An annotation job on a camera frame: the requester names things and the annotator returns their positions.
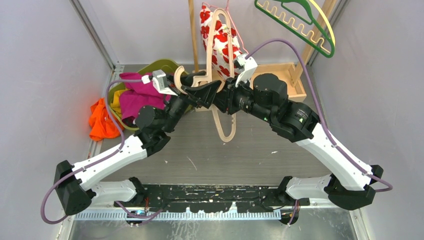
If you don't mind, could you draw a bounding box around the aluminium rail frame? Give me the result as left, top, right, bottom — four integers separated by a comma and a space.
62, 66, 369, 240

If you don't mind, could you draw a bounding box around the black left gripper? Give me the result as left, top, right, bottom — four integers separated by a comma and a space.
161, 70, 220, 133

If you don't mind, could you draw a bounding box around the green plastic hanger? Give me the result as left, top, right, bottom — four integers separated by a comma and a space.
254, 0, 336, 59

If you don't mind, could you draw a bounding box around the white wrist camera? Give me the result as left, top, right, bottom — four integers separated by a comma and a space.
152, 69, 174, 95
234, 53, 258, 88

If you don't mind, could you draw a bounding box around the magenta dress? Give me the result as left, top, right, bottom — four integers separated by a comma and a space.
119, 72, 166, 128

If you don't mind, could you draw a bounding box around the cream plastic hanger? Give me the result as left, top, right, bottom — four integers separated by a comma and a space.
258, 0, 336, 56

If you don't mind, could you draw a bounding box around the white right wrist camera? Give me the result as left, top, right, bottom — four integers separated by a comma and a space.
234, 53, 258, 88

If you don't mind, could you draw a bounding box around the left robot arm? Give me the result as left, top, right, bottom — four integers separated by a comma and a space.
52, 70, 223, 216

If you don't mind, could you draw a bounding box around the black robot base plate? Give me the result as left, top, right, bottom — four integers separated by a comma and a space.
121, 184, 295, 213

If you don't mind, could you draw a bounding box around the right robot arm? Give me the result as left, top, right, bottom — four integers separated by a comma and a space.
213, 73, 384, 211

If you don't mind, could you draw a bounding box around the orange object behind bin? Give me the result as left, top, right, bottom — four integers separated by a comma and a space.
88, 98, 121, 142

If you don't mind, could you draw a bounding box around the wooden clothes rack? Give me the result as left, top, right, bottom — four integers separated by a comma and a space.
205, 0, 337, 102

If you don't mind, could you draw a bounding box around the yellow pleated skirt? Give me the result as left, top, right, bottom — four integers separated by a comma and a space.
109, 89, 127, 119

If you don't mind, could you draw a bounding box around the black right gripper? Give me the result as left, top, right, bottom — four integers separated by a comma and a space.
211, 74, 274, 124

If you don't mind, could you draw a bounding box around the white red poppy garment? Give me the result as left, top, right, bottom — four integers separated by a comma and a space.
199, 2, 242, 79

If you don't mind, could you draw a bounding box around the wooden hanger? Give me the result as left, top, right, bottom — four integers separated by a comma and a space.
174, 8, 237, 143

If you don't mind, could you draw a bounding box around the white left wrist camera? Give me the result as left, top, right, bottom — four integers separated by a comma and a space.
152, 69, 174, 95

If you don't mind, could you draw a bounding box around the pink wire hanger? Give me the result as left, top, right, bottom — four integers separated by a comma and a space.
201, 0, 250, 56

